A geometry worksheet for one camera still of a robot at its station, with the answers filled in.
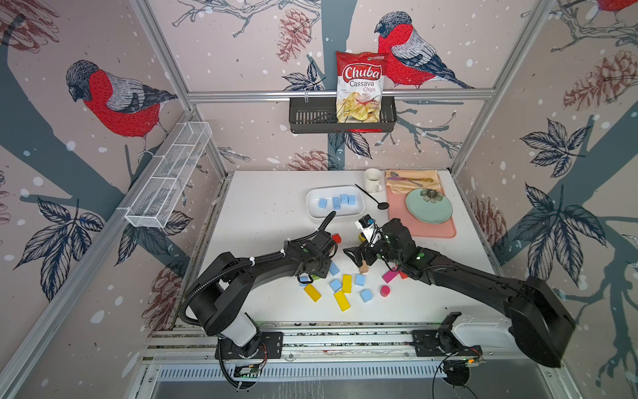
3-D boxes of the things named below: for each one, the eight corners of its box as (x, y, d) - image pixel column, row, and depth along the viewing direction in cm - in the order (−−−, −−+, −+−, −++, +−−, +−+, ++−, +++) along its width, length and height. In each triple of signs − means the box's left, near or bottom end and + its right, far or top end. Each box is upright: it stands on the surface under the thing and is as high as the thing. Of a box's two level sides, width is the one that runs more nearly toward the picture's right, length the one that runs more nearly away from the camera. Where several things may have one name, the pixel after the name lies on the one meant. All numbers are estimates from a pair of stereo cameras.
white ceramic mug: (364, 194, 111) (366, 184, 106) (362, 178, 118) (363, 168, 113) (382, 194, 111) (384, 184, 106) (379, 178, 118) (381, 168, 113)
